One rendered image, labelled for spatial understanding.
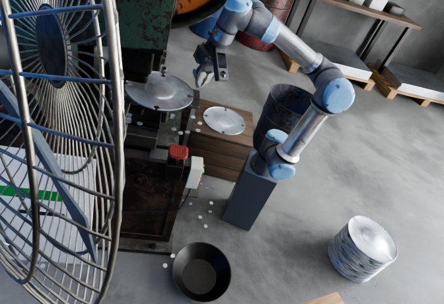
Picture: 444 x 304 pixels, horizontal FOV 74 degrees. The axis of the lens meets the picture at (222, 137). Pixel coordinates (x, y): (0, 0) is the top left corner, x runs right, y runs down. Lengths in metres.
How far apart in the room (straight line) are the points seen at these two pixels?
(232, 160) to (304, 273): 0.78
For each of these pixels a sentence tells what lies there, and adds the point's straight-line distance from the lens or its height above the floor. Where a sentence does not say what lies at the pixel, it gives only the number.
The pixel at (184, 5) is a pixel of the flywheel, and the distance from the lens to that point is 1.51.
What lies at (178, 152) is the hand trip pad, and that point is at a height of 0.76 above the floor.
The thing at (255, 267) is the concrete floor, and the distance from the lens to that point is 1.79.
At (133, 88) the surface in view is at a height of 0.78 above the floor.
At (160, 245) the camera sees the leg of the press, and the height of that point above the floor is 0.03.
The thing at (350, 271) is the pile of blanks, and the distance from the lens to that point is 2.00.
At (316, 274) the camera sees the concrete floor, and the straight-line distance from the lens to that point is 1.95.
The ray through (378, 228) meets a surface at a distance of 2.06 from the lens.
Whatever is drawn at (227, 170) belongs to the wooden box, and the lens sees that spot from 2.01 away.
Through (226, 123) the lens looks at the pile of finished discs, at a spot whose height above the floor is 0.36.
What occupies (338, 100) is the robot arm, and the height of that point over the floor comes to 1.03.
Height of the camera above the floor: 1.49
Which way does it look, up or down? 38 degrees down
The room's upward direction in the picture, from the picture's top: 20 degrees clockwise
